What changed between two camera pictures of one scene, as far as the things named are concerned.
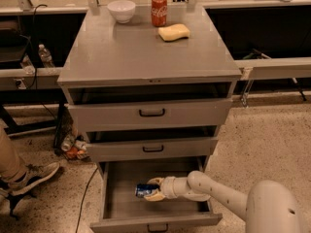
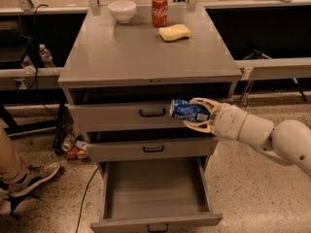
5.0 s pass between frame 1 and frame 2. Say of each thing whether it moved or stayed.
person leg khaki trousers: stayed
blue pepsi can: moved
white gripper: moved
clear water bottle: stayed
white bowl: stayed
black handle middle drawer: stayed
